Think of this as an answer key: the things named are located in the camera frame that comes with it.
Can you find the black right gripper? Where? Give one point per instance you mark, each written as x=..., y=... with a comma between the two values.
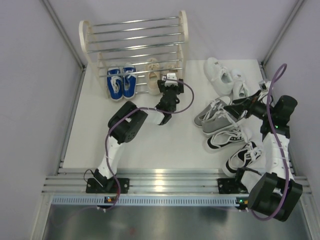
x=236, y=110

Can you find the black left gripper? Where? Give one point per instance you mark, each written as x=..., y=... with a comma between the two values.
x=178, y=89

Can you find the grey canvas sneaker back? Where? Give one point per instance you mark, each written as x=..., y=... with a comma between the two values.
x=213, y=107

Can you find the grey canvas sneaker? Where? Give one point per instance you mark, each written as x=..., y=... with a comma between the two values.
x=213, y=107
x=220, y=121

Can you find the grey canvas sneaker front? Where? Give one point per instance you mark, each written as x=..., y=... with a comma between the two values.
x=220, y=121

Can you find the beige lace sneaker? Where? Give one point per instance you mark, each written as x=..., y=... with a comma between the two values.
x=170, y=67
x=152, y=76

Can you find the blue canvas sneaker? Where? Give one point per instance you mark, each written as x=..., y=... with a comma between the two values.
x=115, y=83
x=129, y=80

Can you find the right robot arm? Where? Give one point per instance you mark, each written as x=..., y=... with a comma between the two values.
x=275, y=192

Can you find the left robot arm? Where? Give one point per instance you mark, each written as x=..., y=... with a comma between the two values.
x=127, y=121

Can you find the cream and chrome shoe rack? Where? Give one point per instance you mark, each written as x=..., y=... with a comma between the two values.
x=135, y=41

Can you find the white sneaker right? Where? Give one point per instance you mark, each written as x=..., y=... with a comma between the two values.
x=240, y=89

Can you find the white sneaker left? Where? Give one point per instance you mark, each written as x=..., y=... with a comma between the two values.
x=218, y=76

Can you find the black white sneaker upper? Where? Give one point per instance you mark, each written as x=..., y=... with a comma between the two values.
x=228, y=137

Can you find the black white sneaker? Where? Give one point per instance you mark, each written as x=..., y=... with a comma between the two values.
x=228, y=137
x=245, y=156

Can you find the black white sneaker lower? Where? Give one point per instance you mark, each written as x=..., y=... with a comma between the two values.
x=245, y=156

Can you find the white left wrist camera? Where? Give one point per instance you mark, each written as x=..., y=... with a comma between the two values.
x=170, y=79

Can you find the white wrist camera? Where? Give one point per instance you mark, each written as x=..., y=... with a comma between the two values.
x=170, y=79
x=264, y=87

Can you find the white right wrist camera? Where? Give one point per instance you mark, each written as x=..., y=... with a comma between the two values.
x=264, y=87

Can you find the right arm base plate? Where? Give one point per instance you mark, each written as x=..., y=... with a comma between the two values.
x=230, y=186

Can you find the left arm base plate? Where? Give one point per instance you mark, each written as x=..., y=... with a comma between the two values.
x=107, y=186

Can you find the aluminium mounting rail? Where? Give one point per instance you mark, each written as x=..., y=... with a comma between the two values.
x=141, y=181

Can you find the perforated cable duct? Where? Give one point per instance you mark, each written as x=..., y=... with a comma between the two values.
x=90, y=200

